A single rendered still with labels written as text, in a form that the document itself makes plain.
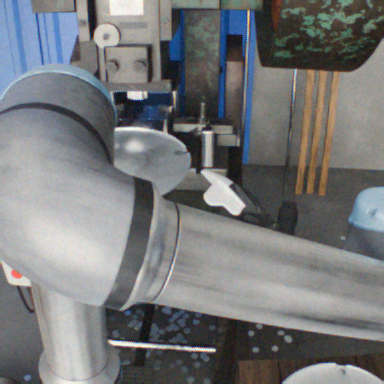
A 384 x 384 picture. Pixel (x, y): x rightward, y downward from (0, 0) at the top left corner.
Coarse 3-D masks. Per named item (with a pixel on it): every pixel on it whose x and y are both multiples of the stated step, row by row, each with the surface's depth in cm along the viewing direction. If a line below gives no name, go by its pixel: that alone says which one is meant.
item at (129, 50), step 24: (96, 0) 88; (120, 0) 87; (144, 0) 87; (96, 24) 91; (120, 24) 90; (144, 24) 90; (96, 48) 94; (120, 48) 90; (144, 48) 90; (168, 48) 103; (120, 72) 93; (144, 72) 93
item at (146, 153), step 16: (128, 128) 99; (144, 128) 98; (128, 144) 94; (144, 144) 93; (160, 144) 93; (176, 144) 93; (128, 160) 87; (144, 160) 87; (160, 160) 88; (176, 160) 88; (144, 176) 83; (160, 176) 83; (176, 176) 83; (160, 192) 79
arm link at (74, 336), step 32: (64, 64) 41; (32, 96) 33; (64, 96) 34; (96, 96) 39; (96, 128) 34; (32, 288) 47; (64, 320) 48; (96, 320) 51; (64, 352) 51; (96, 352) 53
